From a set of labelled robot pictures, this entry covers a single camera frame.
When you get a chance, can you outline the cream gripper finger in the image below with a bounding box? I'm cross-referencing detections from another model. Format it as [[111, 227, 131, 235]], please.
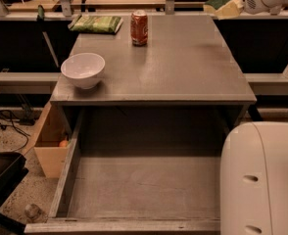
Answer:
[[216, 0, 243, 20]]

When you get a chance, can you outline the green and yellow sponge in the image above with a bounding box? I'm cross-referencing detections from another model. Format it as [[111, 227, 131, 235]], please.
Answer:
[[203, 0, 230, 14]]

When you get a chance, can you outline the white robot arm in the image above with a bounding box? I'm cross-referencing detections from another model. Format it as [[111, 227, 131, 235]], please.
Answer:
[[219, 121, 288, 235]]

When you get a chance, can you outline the grey cabinet with top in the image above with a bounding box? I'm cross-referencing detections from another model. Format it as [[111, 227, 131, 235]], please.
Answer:
[[49, 15, 258, 139]]

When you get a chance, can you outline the open grey top drawer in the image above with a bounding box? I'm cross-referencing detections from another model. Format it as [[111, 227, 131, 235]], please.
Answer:
[[25, 107, 228, 235]]

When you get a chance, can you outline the orange soda can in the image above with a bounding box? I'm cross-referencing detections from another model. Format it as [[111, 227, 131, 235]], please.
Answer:
[[130, 10, 148, 46]]

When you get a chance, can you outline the green chip bag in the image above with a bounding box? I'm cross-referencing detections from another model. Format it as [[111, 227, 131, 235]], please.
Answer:
[[68, 15, 123, 34]]

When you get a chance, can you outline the white bowl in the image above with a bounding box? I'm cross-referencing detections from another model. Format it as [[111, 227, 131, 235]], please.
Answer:
[[61, 53, 105, 89]]

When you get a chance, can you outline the wooden box on floor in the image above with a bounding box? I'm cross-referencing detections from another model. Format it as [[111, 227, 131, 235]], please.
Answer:
[[33, 102, 69, 178]]

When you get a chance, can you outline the small orange ball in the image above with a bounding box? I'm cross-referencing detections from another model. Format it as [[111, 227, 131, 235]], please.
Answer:
[[59, 140, 69, 148]]

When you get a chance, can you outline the clear glass jar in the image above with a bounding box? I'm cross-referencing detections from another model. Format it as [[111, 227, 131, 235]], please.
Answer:
[[24, 204, 47, 223]]

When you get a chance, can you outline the green handled tool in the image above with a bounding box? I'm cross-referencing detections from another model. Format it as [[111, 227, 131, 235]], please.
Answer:
[[36, 5, 59, 68]]

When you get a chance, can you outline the black floor cable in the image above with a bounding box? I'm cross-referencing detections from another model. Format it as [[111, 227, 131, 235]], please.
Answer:
[[0, 85, 31, 153]]

